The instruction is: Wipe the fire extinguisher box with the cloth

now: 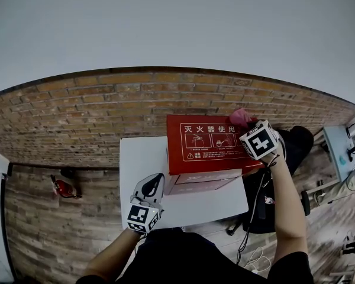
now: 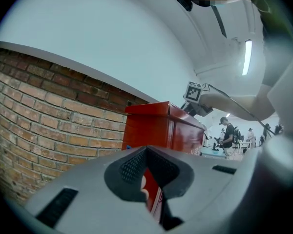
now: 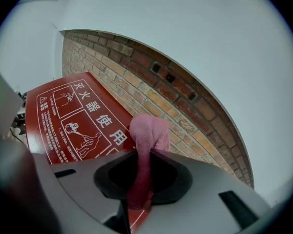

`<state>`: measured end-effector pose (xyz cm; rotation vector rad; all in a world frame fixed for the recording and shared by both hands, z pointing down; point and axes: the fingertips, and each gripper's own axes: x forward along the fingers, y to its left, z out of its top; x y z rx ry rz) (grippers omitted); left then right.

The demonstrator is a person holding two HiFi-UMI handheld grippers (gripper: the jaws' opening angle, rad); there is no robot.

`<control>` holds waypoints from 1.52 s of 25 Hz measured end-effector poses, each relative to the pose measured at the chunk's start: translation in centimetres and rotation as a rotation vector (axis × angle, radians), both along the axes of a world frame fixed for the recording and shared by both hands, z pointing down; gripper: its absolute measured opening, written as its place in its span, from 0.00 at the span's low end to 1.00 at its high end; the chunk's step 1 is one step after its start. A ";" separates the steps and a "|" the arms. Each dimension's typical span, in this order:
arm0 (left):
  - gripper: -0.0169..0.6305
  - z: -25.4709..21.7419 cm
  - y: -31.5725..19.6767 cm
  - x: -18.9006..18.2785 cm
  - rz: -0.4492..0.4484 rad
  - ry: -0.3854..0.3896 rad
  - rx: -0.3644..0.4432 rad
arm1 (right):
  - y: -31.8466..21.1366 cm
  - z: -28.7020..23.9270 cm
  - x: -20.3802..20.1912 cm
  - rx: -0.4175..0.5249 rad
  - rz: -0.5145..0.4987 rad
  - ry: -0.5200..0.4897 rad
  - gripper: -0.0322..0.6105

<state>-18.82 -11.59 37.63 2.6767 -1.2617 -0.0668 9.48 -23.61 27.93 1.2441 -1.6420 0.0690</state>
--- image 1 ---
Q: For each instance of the red fire extinguisher box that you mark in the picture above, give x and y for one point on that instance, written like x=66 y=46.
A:
x=201 y=161

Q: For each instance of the black office chair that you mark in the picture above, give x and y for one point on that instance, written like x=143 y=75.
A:
x=297 y=146

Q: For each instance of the person's dark shirt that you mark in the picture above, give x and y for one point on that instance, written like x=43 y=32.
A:
x=180 y=256

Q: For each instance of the small black floor object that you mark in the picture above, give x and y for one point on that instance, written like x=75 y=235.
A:
x=67 y=172

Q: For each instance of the red fire extinguisher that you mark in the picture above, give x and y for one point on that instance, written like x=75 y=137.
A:
x=65 y=188

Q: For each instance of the person's left forearm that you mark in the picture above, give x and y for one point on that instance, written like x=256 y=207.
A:
x=112 y=253

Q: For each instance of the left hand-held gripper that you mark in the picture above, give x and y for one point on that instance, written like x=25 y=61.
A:
x=143 y=217

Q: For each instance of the person's right forearm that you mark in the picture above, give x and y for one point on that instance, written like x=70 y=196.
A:
x=287 y=206

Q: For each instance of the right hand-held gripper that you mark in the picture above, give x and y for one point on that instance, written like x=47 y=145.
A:
x=258 y=142

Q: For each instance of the pink cloth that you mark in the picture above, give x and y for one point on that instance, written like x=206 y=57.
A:
x=239 y=116

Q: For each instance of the small teal object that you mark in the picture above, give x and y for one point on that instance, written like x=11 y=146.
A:
x=342 y=159

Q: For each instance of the light blue desk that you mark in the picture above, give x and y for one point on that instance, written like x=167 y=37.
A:
x=334 y=146

